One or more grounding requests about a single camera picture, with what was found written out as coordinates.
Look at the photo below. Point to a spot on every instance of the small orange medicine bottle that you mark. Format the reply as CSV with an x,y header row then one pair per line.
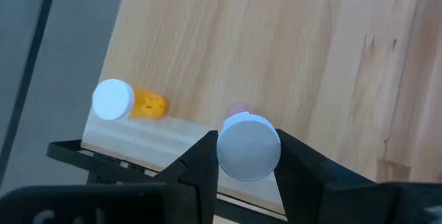
x,y
112,99

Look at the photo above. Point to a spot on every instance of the wooden shelf with black legs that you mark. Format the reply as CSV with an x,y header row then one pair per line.
x,y
241,44

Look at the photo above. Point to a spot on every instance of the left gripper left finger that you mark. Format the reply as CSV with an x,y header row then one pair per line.
x,y
202,161

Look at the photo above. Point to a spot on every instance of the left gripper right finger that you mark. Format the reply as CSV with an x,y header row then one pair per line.
x,y
304,182

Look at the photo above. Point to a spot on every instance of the pink medicine bottle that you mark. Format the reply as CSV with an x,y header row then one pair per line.
x,y
248,146

